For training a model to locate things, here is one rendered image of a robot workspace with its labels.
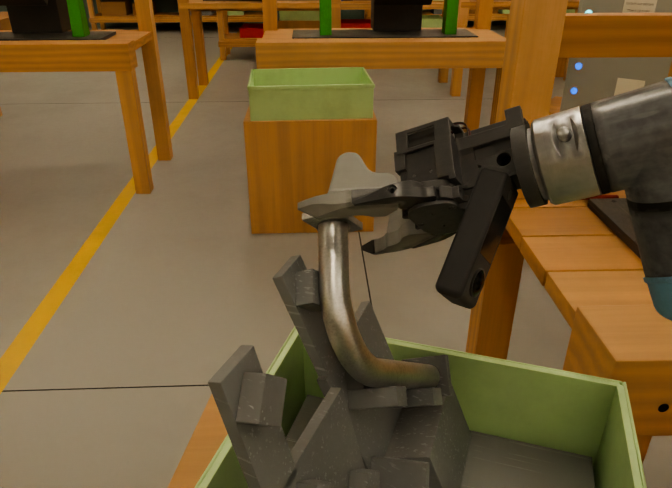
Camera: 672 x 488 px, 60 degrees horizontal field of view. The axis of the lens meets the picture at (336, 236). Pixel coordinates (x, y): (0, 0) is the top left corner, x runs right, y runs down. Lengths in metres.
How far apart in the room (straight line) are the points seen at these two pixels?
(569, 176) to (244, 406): 0.30
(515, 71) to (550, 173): 0.85
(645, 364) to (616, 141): 0.51
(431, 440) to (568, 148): 0.36
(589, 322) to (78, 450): 1.60
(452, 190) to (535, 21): 0.85
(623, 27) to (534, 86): 0.25
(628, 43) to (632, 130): 1.03
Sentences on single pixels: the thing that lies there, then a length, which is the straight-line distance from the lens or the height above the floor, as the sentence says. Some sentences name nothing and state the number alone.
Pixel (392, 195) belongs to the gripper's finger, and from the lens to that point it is 0.49.
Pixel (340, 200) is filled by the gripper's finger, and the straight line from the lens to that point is 0.51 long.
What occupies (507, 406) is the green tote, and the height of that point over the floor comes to 0.90.
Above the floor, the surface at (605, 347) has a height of 0.90.
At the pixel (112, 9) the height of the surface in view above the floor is 0.36.
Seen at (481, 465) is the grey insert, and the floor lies 0.85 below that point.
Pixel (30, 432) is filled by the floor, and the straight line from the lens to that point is 2.22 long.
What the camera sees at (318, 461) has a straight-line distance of 0.54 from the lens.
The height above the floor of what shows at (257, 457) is 1.09.
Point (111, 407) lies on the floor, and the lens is 2.20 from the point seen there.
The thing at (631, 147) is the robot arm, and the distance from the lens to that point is 0.49.
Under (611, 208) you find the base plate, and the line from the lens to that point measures 1.40.
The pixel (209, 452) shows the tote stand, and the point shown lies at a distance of 0.88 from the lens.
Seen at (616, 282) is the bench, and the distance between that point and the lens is 1.15.
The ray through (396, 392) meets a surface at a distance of 0.61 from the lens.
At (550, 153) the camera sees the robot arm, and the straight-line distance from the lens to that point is 0.49.
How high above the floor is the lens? 1.43
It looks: 27 degrees down
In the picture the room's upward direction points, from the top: straight up
